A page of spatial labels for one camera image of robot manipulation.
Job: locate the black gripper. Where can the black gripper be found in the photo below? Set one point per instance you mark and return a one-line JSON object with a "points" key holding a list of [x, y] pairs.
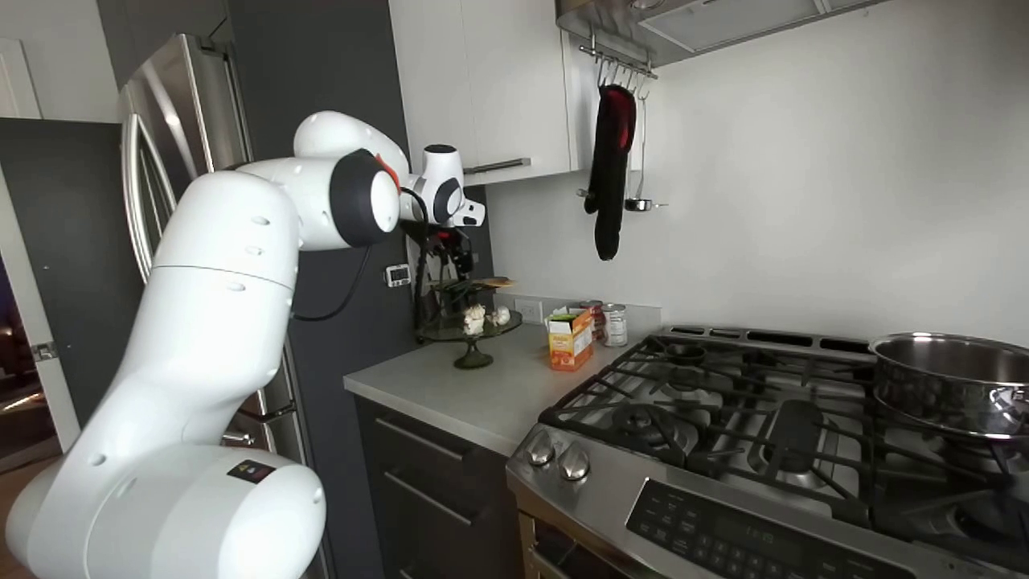
{"points": [[449, 244]]}

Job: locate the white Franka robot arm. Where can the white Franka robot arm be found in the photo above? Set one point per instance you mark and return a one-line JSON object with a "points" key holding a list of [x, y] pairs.
{"points": [[212, 356]]}

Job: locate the green glass tiered serving tray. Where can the green glass tiered serving tray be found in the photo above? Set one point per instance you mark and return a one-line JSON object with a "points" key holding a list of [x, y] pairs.
{"points": [[469, 333]]}

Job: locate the orange cardboard box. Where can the orange cardboard box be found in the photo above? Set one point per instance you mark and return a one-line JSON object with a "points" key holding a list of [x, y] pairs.
{"points": [[567, 339]]}

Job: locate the small white cup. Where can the small white cup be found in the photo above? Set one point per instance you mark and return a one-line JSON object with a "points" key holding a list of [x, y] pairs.
{"points": [[499, 315]]}

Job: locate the glass jar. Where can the glass jar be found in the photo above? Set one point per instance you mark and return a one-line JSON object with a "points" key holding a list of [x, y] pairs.
{"points": [[614, 325]]}

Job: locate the silver stove knob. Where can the silver stove knob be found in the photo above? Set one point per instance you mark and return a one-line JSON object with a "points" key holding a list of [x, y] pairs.
{"points": [[577, 463], [540, 452]]}

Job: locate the black oven mitt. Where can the black oven mitt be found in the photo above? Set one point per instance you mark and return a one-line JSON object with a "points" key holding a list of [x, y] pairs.
{"points": [[612, 170]]}

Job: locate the dark base drawer cabinet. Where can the dark base drawer cabinet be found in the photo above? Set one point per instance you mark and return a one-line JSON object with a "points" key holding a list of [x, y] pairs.
{"points": [[430, 502]]}

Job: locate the hanging metal utensil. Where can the hanging metal utensil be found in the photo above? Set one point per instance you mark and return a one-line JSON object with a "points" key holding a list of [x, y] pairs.
{"points": [[641, 161]]}

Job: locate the dark tall side panel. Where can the dark tall side panel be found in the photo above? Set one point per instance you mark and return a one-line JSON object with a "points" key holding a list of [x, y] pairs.
{"points": [[324, 64]]}

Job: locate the stainless steel refrigerator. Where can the stainless steel refrigerator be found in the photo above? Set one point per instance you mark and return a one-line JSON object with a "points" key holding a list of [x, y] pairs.
{"points": [[170, 131]]}

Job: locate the stainless gas stove range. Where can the stainless gas stove range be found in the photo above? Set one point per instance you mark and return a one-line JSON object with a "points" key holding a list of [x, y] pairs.
{"points": [[751, 462]]}

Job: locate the stainless range hood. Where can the stainless range hood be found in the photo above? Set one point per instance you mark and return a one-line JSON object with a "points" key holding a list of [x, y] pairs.
{"points": [[694, 26]]}

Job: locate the dark grey door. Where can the dark grey door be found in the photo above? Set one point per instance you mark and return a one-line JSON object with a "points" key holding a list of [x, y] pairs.
{"points": [[65, 236]]}

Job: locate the stainless steel pot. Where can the stainless steel pot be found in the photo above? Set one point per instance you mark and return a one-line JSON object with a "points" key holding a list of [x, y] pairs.
{"points": [[954, 379]]}

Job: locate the white wall outlet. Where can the white wall outlet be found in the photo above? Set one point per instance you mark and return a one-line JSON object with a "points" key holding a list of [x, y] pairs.
{"points": [[400, 274]]}

